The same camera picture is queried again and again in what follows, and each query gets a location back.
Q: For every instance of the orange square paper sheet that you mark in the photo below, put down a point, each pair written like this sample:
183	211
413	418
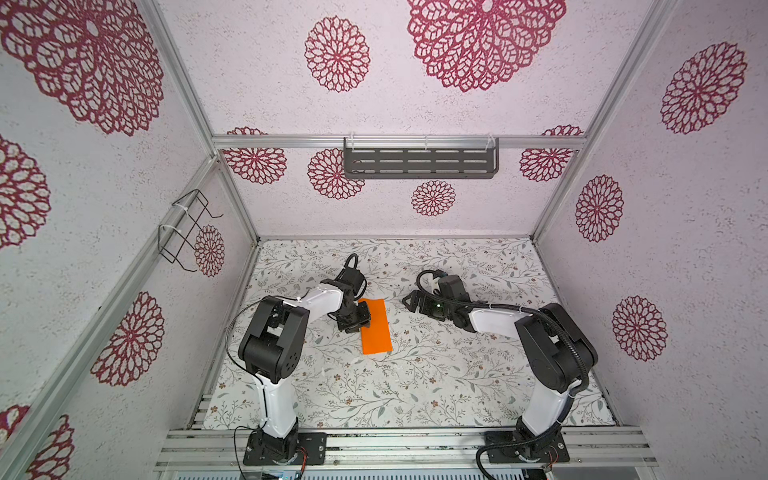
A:
376	338

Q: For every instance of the grey slotted wall shelf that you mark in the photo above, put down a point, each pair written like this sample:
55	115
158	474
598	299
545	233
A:
424	163

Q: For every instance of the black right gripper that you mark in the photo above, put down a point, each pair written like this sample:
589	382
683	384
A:
414	302

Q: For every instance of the aluminium front rail frame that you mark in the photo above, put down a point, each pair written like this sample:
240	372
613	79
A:
402	448

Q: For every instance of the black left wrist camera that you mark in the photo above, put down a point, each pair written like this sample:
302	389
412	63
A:
350	278

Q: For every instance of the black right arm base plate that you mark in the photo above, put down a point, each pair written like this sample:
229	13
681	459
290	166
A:
515	447

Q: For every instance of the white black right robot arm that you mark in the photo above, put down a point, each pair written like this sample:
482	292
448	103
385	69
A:
558	353

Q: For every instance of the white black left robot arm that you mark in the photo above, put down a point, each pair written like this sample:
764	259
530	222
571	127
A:
273	342

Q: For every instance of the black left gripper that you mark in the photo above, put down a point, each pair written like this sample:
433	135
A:
364	321

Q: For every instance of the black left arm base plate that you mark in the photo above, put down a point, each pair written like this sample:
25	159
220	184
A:
296	449

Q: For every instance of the black wire wall basket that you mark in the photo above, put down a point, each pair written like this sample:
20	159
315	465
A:
193	242

